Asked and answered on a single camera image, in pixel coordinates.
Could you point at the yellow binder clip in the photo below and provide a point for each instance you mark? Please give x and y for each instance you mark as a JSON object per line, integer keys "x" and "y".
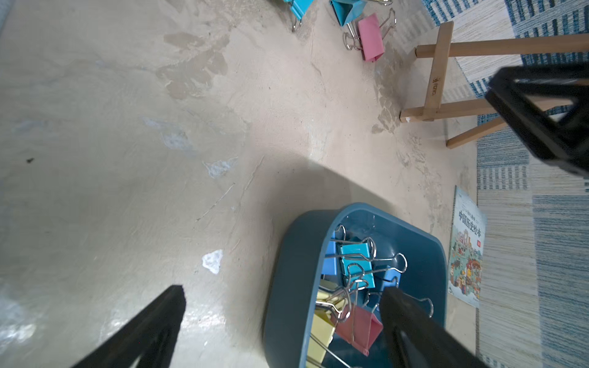
{"x": 331, "y": 301}

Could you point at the teal binder clip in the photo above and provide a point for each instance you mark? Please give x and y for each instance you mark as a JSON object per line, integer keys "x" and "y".
{"x": 360, "y": 264}
{"x": 298, "y": 8}
{"x": 347, "y": 11}

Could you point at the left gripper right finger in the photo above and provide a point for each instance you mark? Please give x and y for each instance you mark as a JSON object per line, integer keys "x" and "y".
{"x": 412, "y": 337}

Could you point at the wooden easel stand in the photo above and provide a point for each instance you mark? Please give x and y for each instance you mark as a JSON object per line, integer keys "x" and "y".
{"x": 481, "y": 46}

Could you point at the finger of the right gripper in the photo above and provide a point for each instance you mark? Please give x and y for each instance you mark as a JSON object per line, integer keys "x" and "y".
{"x": 562, "y": 143}

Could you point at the colourful history picture book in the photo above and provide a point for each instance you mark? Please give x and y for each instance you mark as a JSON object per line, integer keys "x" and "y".
{"x": 465, "y": 260}

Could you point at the blue binder clip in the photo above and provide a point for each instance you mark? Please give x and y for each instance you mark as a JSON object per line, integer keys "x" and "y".
{"x": 330, "y": 267}
{"x": 390, "y": 279}

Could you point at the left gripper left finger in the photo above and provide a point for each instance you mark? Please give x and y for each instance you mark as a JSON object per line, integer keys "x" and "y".
{"x": 148, "y": 339}

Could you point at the pink binder clip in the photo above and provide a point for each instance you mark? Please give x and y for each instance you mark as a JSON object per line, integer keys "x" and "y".
{"x": 370, "y": 35}
{"x": 356, "y": 331}

